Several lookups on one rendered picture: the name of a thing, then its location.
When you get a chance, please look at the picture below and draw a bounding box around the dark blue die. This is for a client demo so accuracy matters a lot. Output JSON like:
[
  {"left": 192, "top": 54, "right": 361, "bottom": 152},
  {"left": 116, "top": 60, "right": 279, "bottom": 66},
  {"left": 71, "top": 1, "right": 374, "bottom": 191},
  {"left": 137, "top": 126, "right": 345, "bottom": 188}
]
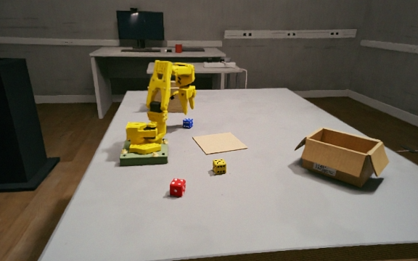
[{"left": 183, "top": 118, "right": 193, "bottom": 128}]

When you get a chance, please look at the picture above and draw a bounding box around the tan flat mat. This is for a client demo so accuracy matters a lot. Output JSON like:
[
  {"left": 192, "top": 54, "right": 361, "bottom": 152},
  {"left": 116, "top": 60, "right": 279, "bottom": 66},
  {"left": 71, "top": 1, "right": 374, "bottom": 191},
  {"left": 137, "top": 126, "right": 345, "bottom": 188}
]
[{"left": 192, "top": 132, "right": 248, "bottom": 155}]

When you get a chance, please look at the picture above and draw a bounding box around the red die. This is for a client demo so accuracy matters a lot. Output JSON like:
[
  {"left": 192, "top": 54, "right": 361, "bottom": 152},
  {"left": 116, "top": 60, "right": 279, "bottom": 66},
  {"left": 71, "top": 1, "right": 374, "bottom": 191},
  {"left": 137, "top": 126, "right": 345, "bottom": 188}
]
[{"left": 170, "top": 178, "right": 186, "bottom": 196}]

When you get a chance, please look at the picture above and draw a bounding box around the yellow die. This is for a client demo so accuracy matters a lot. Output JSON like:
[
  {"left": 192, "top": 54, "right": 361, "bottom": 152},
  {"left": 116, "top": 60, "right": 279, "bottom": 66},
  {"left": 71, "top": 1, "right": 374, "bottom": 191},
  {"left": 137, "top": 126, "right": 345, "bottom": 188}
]
[{"left": 213, "top": 159, "right": 226, "bottom": 174}]

